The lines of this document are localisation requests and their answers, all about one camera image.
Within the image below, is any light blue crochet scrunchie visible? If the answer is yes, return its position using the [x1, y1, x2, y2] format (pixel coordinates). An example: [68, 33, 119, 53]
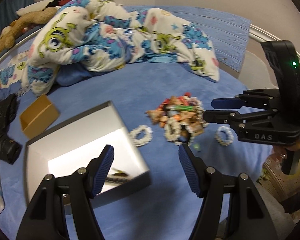
[215, 126, 234, 146]

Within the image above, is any small green hair clip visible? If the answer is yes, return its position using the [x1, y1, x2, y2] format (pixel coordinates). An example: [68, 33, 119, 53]
[193, 144, 202, 152]

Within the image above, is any black cream lace scrunchie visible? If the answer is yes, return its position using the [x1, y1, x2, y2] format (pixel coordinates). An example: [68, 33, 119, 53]
[164, 118, 193, 146]

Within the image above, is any person right hand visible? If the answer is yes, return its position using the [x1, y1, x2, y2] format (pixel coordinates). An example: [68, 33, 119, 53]
[273, 140, 300, 156]

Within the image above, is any green snack stick packet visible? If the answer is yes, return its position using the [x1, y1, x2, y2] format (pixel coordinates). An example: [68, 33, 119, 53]
[163, 105, 196, 112]

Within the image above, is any dark open shoe box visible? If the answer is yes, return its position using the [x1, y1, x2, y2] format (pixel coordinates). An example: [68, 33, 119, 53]
[23, 101, 152, 208]

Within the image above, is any white lace scrunchie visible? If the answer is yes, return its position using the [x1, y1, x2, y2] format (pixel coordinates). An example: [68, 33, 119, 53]
[129, 125, 153, 147]

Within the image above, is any small brown cardboard box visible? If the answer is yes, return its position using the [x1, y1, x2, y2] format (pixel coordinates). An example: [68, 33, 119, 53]
[19, 95, 60, 139]

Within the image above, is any black puffer jacket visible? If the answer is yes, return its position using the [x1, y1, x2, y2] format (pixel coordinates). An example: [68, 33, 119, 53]
[0, 94, 22, 164]

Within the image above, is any monster cartoon comforter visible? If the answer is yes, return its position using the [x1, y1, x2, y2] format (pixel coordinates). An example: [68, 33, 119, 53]
[22, 0, 219, 96]

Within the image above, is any brown teddy bear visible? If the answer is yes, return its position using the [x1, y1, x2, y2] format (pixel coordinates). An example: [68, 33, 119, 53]
[0, 7, 57, 53]

